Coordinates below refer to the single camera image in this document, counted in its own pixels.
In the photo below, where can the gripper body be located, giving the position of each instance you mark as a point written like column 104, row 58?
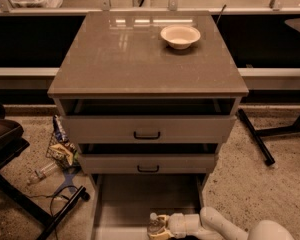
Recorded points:
column 177, row 223

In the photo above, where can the clear plastic water bottle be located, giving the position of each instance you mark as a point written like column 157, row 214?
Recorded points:
column 156, row 224

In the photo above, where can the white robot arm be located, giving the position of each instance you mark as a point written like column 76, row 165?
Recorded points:
column 209, row 224

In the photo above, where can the open bottom grey drawer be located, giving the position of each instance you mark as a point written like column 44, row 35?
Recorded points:
column 124, row 202

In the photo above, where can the middle grey drawer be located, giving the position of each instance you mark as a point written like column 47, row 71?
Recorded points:
column 148, row 163

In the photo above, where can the grey drawer cabinet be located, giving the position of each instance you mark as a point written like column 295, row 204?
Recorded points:
column 119, row 65

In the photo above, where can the top grey drawer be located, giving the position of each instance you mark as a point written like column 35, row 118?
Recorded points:
column 148, row 129

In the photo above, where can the empty bottle on floor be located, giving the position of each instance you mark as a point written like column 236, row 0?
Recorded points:
column 42, row 173

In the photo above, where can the black stand leg right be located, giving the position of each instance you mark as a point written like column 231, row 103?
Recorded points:
column 258, row 135

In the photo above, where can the black stand with tray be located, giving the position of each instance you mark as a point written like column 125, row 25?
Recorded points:
column 15, row 222

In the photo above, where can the white paper bowl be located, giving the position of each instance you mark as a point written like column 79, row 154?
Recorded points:
column 180, row 37

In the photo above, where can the wire basket with snack bags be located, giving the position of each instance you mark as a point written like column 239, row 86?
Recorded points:
column 61, row 149

